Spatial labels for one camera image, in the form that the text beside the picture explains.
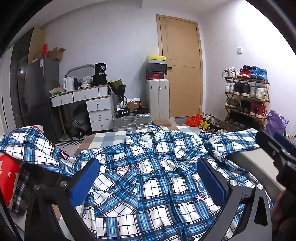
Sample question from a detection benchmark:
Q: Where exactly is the blue white plaid shirt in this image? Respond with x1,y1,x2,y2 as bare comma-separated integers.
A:
0,124,274,241

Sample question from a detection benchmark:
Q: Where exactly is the black backpack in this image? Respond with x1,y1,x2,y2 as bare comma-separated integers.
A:
69,118,90,139

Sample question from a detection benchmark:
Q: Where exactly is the red pillow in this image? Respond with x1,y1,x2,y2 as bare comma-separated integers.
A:
0,125,44,209

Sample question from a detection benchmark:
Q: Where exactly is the yellow shoe box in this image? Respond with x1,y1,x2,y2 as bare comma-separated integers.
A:
148,55,166,65

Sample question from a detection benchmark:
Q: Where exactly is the black bag with label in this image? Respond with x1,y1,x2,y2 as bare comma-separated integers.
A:
92,63,108,86

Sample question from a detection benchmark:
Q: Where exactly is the wooden door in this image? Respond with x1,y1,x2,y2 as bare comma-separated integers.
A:
157,14,204,118

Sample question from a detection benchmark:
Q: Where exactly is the purple plastic bag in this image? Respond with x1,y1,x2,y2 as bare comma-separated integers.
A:
266,110,289,137

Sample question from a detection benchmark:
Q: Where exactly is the red orange plastic bag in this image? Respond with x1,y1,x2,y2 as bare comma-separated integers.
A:
187,114,203,127

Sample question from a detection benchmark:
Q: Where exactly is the flat cardboard sheet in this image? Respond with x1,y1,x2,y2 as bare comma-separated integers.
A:
28,27,45,66

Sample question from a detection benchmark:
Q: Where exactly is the white desk with drawers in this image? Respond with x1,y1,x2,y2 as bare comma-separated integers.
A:
50,85,115,132

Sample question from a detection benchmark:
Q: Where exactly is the brown cardboard box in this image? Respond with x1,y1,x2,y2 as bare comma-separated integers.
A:
126,98,141,113

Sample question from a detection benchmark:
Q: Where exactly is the dark glass sliding door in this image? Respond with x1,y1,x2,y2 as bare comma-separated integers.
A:
9,28,33,130

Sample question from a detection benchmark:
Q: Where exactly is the person's right hand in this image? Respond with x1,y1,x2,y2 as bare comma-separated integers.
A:
271,190,296,240

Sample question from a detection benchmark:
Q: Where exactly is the white electric kettle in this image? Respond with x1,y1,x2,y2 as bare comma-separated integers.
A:
63,76,75,92

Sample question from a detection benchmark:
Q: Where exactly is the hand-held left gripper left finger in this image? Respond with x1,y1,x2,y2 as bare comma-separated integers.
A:
24,158,101,241

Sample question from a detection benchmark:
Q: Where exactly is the dark grey refrigerator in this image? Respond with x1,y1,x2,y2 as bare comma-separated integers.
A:
24,57,64,142

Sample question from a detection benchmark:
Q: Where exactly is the dark green wrapped bouquet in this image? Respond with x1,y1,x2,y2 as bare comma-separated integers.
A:
108,79,126,109

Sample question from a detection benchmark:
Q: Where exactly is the white upright suitcase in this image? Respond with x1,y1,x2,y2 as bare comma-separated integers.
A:
146,79,170,121

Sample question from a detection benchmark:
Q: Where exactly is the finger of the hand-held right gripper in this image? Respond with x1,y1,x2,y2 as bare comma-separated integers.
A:
255,131,287,165
274,132,296,160

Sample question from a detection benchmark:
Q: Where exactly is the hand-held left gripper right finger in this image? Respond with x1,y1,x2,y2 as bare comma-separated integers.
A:
196,158,273,241

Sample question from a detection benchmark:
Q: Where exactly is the black flat box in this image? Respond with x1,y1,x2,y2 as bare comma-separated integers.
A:
116,108,149,118

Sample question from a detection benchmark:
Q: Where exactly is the silver ribbed suitcase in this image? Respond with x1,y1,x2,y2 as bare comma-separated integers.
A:
112,113,152,132

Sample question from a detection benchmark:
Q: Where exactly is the open cardboard box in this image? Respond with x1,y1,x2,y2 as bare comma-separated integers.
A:
47,47,66,61

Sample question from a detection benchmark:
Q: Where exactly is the group of shoes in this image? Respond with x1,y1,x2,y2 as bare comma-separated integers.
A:
202,65,269,134

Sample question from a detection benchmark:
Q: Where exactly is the dark plaid cloth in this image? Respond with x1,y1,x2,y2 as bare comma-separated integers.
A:
10,162,47,215

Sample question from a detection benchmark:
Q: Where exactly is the wooden shoe rack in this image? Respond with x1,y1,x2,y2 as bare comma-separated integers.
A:
224,76,270,131

